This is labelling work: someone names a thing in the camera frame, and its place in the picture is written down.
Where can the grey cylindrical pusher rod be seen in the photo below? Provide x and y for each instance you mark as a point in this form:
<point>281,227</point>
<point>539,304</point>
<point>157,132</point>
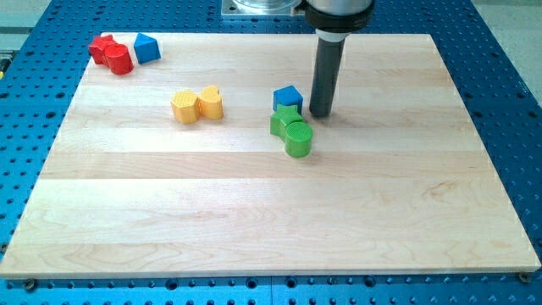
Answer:
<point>325,76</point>

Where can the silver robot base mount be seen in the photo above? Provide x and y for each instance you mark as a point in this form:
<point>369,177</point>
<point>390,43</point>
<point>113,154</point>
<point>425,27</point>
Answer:
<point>241,8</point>

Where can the yellow hexagon block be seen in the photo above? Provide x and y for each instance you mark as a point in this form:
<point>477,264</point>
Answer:
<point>185,107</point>

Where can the blue triangular prism block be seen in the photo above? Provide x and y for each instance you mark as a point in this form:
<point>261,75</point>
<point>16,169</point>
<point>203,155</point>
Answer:
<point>146,48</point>

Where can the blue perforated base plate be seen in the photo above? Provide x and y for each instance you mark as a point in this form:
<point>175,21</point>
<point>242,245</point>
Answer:
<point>44,75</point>

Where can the light wooden board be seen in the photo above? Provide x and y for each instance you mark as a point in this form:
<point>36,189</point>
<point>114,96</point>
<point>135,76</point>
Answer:
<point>397,181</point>

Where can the green cylinder block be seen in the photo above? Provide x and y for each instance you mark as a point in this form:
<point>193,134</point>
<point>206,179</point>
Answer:
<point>298,139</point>

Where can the green star block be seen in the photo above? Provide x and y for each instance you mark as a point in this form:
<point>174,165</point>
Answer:
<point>282,117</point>

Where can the yellow heart block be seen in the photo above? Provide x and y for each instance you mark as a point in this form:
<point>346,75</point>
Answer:
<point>211,102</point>

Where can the red cylinder block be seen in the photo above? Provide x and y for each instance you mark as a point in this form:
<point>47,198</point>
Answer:
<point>118,59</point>

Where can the red star block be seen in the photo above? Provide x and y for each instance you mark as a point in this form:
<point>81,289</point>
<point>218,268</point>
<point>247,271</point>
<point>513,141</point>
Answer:
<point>98,46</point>

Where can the blue cube block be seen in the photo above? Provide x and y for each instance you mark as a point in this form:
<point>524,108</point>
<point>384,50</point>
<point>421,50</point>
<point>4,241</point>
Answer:
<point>288,96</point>

